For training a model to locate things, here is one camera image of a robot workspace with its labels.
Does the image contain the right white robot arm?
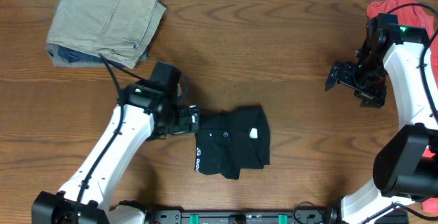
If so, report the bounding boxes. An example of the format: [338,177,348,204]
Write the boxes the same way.
[325,22,437,223]

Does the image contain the folded blue grey garment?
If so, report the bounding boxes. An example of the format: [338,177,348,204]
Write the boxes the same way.
[45,40,149,69]

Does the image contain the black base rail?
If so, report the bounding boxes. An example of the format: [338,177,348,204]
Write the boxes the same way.
[109,201,410,224]

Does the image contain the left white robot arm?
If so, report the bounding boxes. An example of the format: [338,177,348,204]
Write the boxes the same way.
[31,84,200,223]

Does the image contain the red printed t-shirt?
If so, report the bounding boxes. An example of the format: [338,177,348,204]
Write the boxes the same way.
[367,0,437,214]

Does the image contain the folded khaki pants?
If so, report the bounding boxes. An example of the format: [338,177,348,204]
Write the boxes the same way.
[47,0,166,49]

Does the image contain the black polo shirt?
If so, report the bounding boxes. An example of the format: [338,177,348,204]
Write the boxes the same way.
[194,105,271,180]

